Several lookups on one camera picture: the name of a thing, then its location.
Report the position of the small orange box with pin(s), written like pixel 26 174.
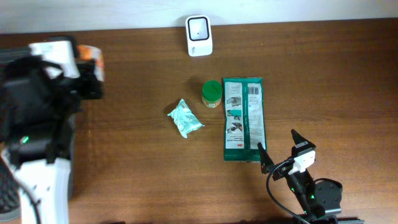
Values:
pixel 87 53

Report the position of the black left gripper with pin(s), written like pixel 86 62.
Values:
pixel 87 77

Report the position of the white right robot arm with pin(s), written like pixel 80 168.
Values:
pixel 319 198

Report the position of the white barcode scanner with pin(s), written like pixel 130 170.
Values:
pixel 199 36

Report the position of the green 3M wipes packet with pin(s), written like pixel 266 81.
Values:
pixel 244 119

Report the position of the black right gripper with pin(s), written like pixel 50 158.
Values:
pixel 267 161

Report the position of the green lid jar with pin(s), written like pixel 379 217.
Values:
pixel 212 92

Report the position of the mint green small packet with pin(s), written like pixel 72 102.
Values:
pixel 185 121

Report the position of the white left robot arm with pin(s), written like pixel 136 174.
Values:
pixel 43 188

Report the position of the grey plastic basket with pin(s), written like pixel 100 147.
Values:
pixel 9 194

